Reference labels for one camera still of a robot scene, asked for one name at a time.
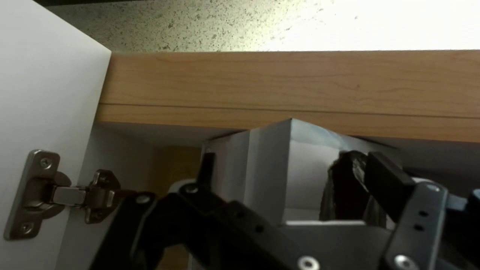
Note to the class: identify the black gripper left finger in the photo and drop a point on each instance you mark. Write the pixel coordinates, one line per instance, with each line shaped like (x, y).
(199, 225)

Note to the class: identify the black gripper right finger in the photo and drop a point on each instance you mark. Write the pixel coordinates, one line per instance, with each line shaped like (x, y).
(414, 219)

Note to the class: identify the grey white tissue box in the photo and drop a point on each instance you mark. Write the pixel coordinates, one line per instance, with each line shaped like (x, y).
(270, 170)

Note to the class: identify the metal cabinet hinge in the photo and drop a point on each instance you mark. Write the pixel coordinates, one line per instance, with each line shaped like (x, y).
(39, 195)

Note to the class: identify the wooden upper cabinet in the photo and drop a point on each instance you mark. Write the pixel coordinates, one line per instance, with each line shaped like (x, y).
(300, 84)

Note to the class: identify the cabinet door white inside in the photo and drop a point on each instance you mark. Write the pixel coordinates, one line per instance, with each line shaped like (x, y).
(45, 90)

